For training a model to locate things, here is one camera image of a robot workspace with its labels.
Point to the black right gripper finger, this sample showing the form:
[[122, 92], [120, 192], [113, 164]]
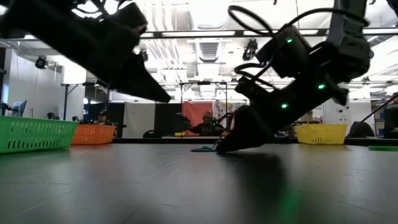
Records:
[[248, 130]]

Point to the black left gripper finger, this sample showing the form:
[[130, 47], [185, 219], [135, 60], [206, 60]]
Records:
[[136, 81]]

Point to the blue rubber band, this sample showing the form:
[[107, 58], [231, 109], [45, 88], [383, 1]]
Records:
[[202, 149]]

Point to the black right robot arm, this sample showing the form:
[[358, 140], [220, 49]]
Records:
[[348, 31]]

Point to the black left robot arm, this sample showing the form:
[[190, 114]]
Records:
[[18, 21]]

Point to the white panel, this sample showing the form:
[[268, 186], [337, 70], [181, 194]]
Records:
[[138, 119]]

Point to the person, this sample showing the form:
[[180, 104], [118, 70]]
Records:
[[206, 127], [102, 119], [53, 116], [76, 119]]

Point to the yellow plastic basket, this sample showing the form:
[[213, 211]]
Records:
[[320, 133]]

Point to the black panel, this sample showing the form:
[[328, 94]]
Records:
[[168, 118]]

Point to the red cloth panel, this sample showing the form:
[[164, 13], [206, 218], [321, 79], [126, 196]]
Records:
[[194, 112]]

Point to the orange plastic basket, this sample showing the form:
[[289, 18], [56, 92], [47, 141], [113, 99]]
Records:
[[93, 133]]

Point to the black office chair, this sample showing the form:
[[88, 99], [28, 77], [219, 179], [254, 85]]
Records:
[[360, 130]]

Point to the computer monitor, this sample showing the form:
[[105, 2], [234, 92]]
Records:
[[19, 109]]

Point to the green plastic basket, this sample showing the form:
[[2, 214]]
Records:
[[31, 133]]

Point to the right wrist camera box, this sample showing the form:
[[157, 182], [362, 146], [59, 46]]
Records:
[[286, 53]]

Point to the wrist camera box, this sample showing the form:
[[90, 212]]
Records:
[[286, 53], [133, 18]]

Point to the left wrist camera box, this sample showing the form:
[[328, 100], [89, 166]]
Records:
[[133, 18]]

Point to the black ceiling camera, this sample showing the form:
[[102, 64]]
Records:
[[41, 62]]

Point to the black overhead camera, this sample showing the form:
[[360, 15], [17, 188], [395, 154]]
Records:
[[250, 49]]

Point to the black metal rig frame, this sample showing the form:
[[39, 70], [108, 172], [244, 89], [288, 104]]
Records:
[[203, 82], [66, 102]]

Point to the black table frame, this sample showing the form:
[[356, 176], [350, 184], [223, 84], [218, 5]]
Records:
[[174, 140]]

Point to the black overhead frame beam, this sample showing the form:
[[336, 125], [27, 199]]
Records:
[[202, 33]]

